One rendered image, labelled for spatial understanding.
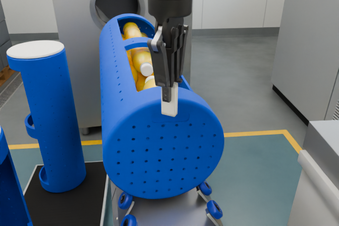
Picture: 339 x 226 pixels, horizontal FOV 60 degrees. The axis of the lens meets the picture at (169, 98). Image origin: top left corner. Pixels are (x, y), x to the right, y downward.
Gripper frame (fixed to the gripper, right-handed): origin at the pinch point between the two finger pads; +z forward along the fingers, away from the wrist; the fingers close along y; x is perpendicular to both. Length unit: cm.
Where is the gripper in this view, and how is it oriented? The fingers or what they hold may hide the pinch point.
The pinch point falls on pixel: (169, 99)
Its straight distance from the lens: 58.5
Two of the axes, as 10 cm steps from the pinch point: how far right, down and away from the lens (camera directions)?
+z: 0.0, 8.9, 4.6
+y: 4.2, -4.2, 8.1
